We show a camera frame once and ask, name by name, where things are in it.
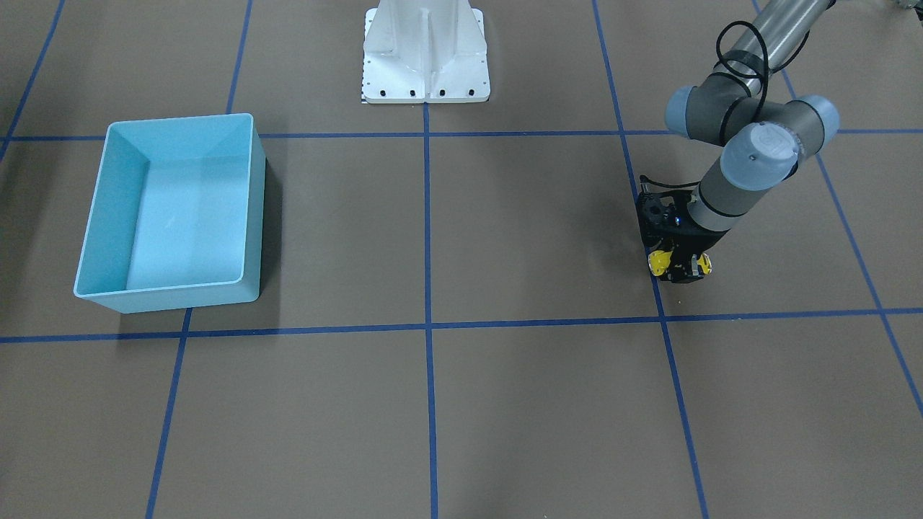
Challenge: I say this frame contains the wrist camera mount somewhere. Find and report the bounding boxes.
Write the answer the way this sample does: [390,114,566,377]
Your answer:
[635,190,697,250]

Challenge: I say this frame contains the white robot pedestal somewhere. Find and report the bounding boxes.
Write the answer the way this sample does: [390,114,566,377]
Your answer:
[361,1,491,105]

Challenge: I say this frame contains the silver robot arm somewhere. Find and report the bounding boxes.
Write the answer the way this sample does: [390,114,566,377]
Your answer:
[636,1,841,283]

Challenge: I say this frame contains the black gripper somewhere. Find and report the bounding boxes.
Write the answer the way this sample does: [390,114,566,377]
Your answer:
[660,216,724,283]

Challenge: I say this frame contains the light blue plastic bin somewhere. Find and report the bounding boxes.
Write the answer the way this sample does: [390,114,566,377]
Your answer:
[73,114,267,314]

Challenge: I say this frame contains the yellow beetle toy car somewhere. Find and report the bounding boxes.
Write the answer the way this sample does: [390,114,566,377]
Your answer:
[648,250,712,283]

